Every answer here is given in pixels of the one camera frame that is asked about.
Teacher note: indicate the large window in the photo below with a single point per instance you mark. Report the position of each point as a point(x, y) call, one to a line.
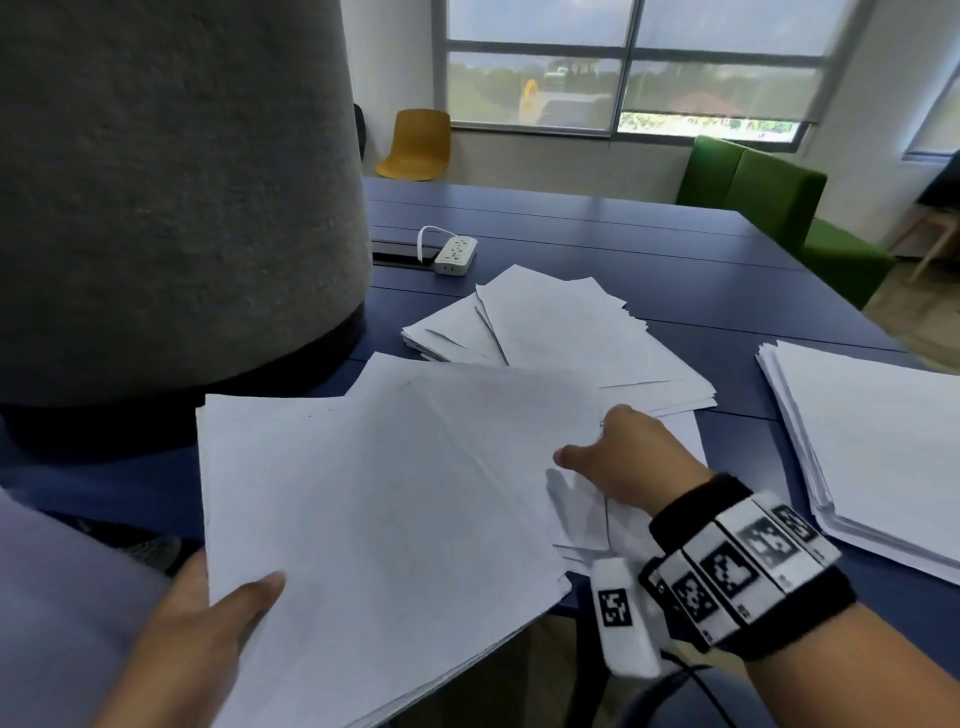
point(637, 67)

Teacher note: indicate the wide pile of white paper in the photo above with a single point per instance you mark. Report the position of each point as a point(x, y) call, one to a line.
point(577, 330)

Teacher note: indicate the person's left hand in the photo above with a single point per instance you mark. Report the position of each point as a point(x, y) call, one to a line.
point(180, 645)

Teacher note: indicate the small pile of white paper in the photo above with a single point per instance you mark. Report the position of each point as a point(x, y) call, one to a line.
point(450, 330)

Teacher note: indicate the green sofa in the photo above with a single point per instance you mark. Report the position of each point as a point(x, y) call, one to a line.
point(780, 202)

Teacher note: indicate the white power strip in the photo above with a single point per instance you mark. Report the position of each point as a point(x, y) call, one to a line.
point(455, 255)

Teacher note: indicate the person's left thumb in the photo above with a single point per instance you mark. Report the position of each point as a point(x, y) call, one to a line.
point(251, 606)

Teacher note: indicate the black table socket box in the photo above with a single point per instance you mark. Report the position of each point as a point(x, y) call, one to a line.
point(401, 253)

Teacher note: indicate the person's right forearm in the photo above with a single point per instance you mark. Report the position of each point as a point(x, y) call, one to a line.
point(870, 667)

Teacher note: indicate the thick stack of white paper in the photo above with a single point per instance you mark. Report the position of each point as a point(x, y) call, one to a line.
point(877, 450)

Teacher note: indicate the fanned stack of white paper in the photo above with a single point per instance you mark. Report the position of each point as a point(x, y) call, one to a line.
point(390, 525)

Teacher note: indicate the person's grey shoe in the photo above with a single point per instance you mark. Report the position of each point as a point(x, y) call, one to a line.
point(154, 553)

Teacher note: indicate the black wristband with marker tiles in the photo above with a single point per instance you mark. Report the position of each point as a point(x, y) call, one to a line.
point(742, 570)

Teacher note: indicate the person's right thumb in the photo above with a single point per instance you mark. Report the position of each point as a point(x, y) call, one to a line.
point(579, 456)

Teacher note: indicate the person's right hand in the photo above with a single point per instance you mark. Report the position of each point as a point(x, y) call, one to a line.
point(645, 461)

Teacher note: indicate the narrow side window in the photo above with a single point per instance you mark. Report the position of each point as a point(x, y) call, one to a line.
point(937, 82)

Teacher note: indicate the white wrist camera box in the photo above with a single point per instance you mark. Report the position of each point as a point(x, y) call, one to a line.
point(626, 622)

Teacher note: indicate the yellow chair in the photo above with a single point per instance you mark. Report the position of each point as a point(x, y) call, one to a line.
point(416, 146)

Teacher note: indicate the wooden stool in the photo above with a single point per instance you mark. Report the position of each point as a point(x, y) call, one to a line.
point(930, 232)

